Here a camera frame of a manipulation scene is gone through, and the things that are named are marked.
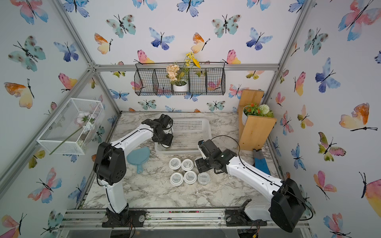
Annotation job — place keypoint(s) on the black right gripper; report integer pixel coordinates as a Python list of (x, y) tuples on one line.
[(201, 166)]

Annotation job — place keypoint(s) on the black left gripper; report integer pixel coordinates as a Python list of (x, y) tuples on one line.
[(168, 141)]

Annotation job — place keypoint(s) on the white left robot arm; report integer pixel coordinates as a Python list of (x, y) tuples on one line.
[(110, 163)]

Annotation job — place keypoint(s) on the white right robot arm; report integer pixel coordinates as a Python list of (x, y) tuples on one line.
[(286, 204)]

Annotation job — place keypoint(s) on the yogurt cup without cap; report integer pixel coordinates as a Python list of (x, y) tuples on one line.
[(203, 178)]

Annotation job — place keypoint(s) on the white plastic perforated basket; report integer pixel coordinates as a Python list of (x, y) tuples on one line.
[(187, 133)]

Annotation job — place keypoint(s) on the wooden corner shelf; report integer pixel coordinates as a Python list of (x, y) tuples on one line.
[(253, 130)]

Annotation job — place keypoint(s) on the blue black work glove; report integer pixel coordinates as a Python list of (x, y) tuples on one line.
[(260, 161)]

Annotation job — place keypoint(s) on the white pot beige flowers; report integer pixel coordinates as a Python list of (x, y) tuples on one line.
[(179, 74)]

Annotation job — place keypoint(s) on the white pot green plant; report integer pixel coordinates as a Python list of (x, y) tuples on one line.
[(254, 109)]

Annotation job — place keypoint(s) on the pink artificial flower stem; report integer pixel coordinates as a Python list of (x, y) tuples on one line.
[(74, 141)]

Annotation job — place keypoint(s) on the black wire wall basket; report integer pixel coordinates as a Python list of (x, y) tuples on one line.
[(150, 80)]

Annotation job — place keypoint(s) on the white wire mesh box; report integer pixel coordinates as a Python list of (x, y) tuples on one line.
[(65, 116)]

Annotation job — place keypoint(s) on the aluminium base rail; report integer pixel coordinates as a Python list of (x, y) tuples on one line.
[(161, 219)]

